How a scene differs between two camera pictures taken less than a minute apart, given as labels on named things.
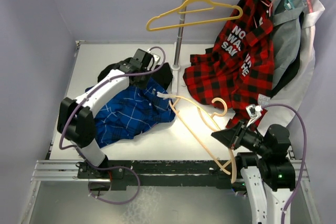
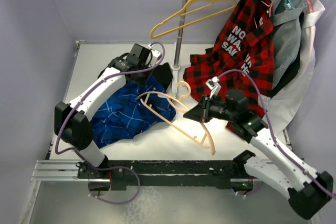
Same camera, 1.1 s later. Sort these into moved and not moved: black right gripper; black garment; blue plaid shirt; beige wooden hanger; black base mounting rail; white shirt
Moved: black right gripper; beige wooden hanger
Not moved: black garment; black base mounting rail; blue plaid shirt; white shirt
